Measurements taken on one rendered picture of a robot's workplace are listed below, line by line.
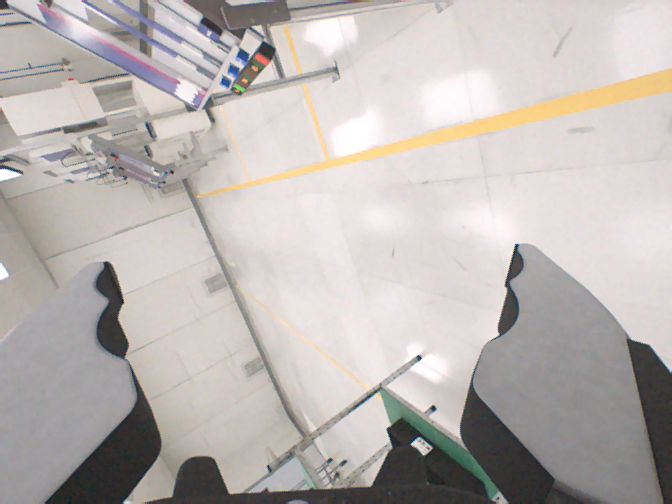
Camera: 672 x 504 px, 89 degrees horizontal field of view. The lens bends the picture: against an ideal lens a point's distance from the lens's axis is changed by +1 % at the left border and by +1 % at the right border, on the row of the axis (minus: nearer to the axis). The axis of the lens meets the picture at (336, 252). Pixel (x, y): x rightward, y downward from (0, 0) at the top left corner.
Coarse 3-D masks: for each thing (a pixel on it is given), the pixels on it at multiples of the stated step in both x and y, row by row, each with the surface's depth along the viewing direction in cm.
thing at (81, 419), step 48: (96, 288) 9; (48, 336) 8; (96, 336) 8; (0, 384) 7; (48, 384) 7; (96, 384) 7; (0, 432) 6; (48, 432) 6; (96, 432) 6; (144, 432) 6; (0, 480) 5; (48, 480) 5; (96, 480) 6
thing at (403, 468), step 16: (400, 448) 5; (416, 448) 5; (192, 464) 5; (208, 464) 5; (384, 464) 5; (400, 464) 5; (416, 464) 5; (176, 480) 5; (192, 480) 5; (208, 480) 5; (384, 480) 5; (400, 480) 5; (416, 480) 5; (176, 496) 5; (192, 496) 4; (208, 496) 4; (224, 496) 4; (240, 496) 4; (256, 496) 4; (272, 496) 4; (288, 496) 4; (304, 496) 4; (320, 496) 4; (336, 496) 4; (352, 496) 4; (368, 496) 4; (384, 496) 4; (400, 496) 4; (416, 496) 4; (432, 496) 4; (448, 496) 4; (464, 496) 4; (480, 496) 4
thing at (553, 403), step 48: (528, 288) 9; (576, 288) 9; (528, 336) 7; (576, 336) 7; (624, 336) 7; (480, 384) 6; (528, 384) 6; (576, 384) 6; (624, 384) 6; (480, 432) 6; (528, 432) 5; (576, 432) 5; (624, 432) 5; (528, 480) 5; (576, 480) 5; (624, 480) 5
